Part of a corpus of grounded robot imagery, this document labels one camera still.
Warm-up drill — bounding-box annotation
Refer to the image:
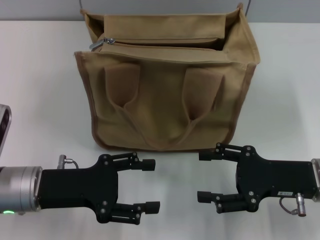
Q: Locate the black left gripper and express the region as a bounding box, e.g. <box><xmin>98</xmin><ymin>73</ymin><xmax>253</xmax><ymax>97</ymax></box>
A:
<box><xmin>39</xmin><ymin>151</ymin><xmax>161</xmax><ymax>224</ymax></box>

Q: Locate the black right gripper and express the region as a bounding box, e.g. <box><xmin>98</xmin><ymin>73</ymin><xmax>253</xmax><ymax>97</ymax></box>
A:
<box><xmin>196</xmin><ymin>142</ymin><xmax>315</xmax><ymax>214</ymax></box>

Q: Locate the khaki canvas food bag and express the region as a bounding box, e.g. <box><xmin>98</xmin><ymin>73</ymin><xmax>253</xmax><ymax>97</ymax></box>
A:
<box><xmin>74</xmin><ymin>2</ymin><xmax>261</xmax><ymax>152</ymax></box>

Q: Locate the silver metal zipper pull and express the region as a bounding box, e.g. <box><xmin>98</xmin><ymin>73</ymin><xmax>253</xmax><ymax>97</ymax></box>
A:
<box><xmin>89</xmin><ymin>37</ymin><xmax>116</xmax><ymax>52</ymax></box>

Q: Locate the left gripper cable with plug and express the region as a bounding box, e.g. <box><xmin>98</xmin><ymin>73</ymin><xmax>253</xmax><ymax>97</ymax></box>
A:
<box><xmin>58</xmin><ymin>154</ymin><xmax>80</xmax><ymax>170</ymax></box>

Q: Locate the gripper cable with plug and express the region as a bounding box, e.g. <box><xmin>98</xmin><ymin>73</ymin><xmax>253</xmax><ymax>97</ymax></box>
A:
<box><xmin>278</xmin><ymin>192</ymin><xmax>307</xmax><ymax>216</ymax></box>
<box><xmin>58</xmin><ymin>154</ymin><xmax>80</xmax><ymax>170</ymax></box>

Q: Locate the right gripper cable with plug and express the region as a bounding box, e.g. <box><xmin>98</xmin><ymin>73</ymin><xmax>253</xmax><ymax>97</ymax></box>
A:
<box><xmin>278</xmin><ymin>192</ymin><xmax>307</xmax><ymax>216</ymax></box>

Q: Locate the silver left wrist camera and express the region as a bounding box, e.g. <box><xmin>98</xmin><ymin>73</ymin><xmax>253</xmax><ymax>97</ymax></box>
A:
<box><xmin>0</xmin><ymin>104</ymin><xmax>13</xmax><ymax>159</ymax></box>

